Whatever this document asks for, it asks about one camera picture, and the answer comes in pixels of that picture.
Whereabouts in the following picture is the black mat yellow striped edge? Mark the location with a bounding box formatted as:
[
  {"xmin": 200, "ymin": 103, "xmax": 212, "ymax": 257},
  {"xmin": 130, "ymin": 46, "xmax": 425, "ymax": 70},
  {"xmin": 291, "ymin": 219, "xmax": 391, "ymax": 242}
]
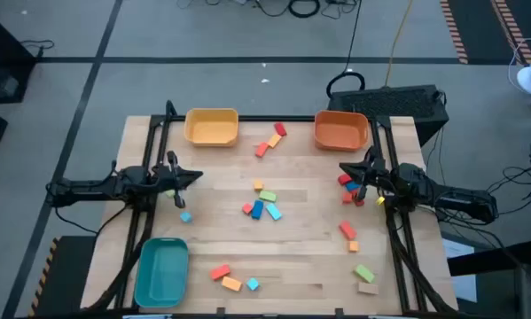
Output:
[{"xmin": 27, "ymin": 235, "xmax": 98, "ymax": 318}]

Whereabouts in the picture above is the teal plastic bin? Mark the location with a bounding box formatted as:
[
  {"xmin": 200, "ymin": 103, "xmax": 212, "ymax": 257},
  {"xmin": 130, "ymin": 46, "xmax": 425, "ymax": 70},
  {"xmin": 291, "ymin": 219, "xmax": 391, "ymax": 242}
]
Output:
[{"xmin": 133, "ymin": 237, "xmax": 190, "ymax": 309}]

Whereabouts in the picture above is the yellow plastic bin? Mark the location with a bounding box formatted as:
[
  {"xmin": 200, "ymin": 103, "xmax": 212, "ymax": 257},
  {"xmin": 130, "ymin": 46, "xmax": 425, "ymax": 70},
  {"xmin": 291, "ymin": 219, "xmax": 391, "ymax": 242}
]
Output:
[{"xmin": 184, "ymin": 107, "xmax": 240, "ymax": 148}]

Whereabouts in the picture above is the black perforated computer case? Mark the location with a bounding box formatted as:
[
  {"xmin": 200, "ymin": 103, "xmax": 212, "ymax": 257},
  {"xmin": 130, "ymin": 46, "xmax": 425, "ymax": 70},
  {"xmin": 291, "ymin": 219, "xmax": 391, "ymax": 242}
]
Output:
[{"xmin": 325, "ymin": 83, "xmax": 451, "ymax": 147}]

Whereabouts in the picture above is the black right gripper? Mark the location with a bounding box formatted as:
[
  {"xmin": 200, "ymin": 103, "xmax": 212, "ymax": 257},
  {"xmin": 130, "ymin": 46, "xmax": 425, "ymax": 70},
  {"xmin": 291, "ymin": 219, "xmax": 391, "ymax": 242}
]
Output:
[{"xmin": 339, "ymin": 157, "xmax": 394, "ymax": 190}]

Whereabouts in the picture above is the black cable with coil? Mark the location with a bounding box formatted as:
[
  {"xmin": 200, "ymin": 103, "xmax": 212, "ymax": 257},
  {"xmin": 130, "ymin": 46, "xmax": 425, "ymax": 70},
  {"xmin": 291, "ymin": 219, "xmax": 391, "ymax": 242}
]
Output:
[{"xmin": 324, "ymin": 0, "xmax": 367, "ymax": 100}]

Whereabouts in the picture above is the black mat orange striped edge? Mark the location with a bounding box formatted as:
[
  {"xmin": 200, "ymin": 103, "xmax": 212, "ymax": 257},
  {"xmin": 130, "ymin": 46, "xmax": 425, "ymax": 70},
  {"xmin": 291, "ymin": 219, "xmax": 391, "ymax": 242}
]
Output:
[{"xmin": 439, "ymin": 0, "xmax": 531, "ymax": 66}]

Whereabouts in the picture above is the orange plastic bin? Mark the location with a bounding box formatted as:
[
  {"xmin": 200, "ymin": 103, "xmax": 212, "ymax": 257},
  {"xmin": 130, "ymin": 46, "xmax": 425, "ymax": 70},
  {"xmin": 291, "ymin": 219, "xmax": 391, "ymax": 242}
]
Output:
[{"xmin": 313, "ymin": 109, "xmax": 371, "ymax": 152}]

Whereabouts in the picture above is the black cable bundle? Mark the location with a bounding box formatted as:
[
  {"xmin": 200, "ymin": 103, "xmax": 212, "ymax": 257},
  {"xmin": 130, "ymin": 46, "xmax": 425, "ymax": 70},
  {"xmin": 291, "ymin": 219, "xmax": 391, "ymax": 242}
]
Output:
[
  {"xmin": 85, "ymin": 206, "xmax": 158, "ymax": 311},
  {"xmin": 387, "ymin": 212, "xmax": 459, "ymax": 315}
]

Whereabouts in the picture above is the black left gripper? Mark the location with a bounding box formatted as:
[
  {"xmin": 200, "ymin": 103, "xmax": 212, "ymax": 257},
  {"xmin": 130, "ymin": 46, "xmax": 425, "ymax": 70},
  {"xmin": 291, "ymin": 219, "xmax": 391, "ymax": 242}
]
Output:
[{"xmin": 152, "ymin": 162, "xmax": 204, "ymax": 188}]

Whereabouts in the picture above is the light blue long block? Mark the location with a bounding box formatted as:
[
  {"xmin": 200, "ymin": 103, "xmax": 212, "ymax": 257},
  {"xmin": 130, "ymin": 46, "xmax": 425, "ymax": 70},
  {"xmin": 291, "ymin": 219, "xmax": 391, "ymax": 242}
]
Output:
[{"xmin": 265, "ymin": 202, "xmax": 284, "ymax": 222}]

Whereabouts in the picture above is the black stand bar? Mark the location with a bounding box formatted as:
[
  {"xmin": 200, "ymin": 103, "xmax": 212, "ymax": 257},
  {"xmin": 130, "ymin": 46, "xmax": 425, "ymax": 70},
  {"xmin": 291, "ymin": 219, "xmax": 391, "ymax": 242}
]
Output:
[{"xmin": 446, "ymin": 240, "xmax": 531, "ymax": 278}]

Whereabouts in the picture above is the white round device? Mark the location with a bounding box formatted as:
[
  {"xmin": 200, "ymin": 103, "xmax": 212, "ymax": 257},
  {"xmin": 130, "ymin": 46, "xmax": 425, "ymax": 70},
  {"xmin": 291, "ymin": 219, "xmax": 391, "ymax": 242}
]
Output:
[{"xmin": 507, "ymin": 36, "xmax": 531, "ymax": 112}]

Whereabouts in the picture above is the black coiled cable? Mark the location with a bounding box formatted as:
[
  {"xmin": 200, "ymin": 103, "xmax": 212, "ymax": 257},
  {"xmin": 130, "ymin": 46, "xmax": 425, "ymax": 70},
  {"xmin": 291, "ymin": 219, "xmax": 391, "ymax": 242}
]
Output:
[{"xmin": 287, "ymin": 0, "xmax": 322, "ymax": 19}]

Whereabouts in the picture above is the black aluminium table frame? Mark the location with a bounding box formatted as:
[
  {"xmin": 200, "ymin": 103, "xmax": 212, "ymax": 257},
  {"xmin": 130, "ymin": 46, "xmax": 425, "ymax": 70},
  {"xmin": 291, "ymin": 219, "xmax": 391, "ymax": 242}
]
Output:
[{"xmin": 86, "ymin": 99, "xmax": 460, "ymax": 318}]

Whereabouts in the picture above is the black cabinet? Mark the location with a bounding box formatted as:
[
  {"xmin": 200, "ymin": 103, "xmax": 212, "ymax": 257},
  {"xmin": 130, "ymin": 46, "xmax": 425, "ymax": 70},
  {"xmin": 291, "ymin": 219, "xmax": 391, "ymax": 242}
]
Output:
[{"xmin": 0, "ymin": 6, "xmax": 38, "ymax": 105}]

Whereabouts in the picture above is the white paper sheet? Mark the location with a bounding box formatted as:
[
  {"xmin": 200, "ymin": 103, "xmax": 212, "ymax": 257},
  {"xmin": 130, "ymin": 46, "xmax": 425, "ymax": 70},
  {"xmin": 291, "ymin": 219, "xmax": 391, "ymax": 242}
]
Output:
[{"xmin": 441, "ymin": 237, "xmax": 479, "ymax": 304}]

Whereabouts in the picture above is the yellow cable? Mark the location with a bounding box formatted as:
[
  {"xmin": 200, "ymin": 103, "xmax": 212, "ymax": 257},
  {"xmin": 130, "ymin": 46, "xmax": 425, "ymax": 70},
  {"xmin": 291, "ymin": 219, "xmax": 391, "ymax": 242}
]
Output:
[{"xmin": 383, "ymin": 0, "xmax": 415, "ymax": 88}]

